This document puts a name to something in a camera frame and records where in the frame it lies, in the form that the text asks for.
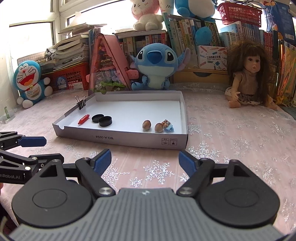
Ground pink triangular diorama house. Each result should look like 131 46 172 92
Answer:
85 33 139 96

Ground blue alien plush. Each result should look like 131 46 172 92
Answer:
129 44 191 91

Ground row of tall books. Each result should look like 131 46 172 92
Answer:
163 13 280 70

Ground pink snowflake tablecloth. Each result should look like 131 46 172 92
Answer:
0 83 296 223

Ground window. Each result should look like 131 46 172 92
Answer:
9 0 134 63

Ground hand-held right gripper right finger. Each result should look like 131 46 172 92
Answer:
177 150 252 197

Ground small red plastic basket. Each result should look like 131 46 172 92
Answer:
217 1 263 25

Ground large red plastic basket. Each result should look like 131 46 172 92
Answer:
42 62 90 94

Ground grey crumpled cloth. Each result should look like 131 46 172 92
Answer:
45 46 58 61

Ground wooden drawer organiser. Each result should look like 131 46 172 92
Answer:
173 67 232 85

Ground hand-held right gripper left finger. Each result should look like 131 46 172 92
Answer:
38 149 115 198

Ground tall blue folders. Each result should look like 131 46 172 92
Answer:
89 28 101 70

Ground blue robot cat plush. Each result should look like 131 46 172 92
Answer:
13 60 53 109

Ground white cardboard box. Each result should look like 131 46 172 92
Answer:
52 90 189 151

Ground stack of flat books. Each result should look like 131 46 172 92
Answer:
45 22 108 70

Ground row of small books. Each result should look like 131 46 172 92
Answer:
116 30 170 61

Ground blue hair clip with bears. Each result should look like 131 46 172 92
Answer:
162 119 175 133

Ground red chili toy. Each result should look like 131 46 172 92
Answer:
77 114 90 126

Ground small glass ornament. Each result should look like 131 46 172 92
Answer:
0 105 14 124

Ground white bunny plush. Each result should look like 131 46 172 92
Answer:
131 0 163 31

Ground black binder clip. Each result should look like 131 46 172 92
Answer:
75 95 87 110

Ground blue plastic bag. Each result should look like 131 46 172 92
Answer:
265 0 296 41

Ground dark red clothing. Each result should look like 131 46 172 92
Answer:
0 204 16 237

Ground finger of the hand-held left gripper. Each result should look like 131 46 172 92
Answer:
0 149 65 173
0 131 47 150

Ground large blue plush toy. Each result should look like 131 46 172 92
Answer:
174 0 215 18

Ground leaning colourful picture books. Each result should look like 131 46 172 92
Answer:
274 39 296 105

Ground colourful stationery box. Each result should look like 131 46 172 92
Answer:
198 45 228 71

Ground long-haired baby doll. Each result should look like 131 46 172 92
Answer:
224 40 279 111

